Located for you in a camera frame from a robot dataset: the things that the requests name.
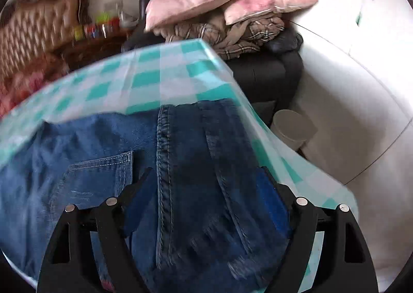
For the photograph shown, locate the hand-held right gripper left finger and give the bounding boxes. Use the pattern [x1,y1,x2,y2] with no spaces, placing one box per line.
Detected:
[36,167,158,293]

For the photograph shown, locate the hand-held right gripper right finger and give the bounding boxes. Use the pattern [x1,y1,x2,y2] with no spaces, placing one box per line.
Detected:
[257,166,379,293]

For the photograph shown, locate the blue denim pants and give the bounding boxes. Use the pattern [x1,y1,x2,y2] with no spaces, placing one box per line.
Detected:
[0,98,292,293]

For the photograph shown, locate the beige round bin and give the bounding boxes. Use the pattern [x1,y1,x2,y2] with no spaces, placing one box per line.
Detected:
[270,109,318,152]

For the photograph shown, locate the green white checked tablecloth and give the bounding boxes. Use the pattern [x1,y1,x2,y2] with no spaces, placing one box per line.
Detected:
[0,38,359,293]

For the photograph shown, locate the black leather sofa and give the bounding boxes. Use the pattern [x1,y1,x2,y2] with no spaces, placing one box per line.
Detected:
[123,0,304,110]

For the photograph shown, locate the dark wooden nightstand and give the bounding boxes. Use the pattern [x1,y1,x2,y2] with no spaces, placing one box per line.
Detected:
[53,27,134,71]

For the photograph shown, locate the dark cloth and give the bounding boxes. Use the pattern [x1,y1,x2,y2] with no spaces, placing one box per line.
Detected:
[271,30,304,53]

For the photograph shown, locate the red floral quilt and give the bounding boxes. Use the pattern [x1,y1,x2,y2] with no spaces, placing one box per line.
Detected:
[0,53,70,116]

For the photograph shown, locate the brown plaid blanket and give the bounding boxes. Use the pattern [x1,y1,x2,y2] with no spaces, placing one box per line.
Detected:
[155,11,286,61]

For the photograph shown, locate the green packet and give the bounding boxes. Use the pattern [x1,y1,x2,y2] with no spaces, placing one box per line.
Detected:
[96,11,117,24]

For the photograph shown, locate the small pink pillow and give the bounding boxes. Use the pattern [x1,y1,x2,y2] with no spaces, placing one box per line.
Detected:
[224,0,318,26]

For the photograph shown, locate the tufted brown headboard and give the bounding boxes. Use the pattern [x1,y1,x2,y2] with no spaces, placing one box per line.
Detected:
[0,0,91,87]

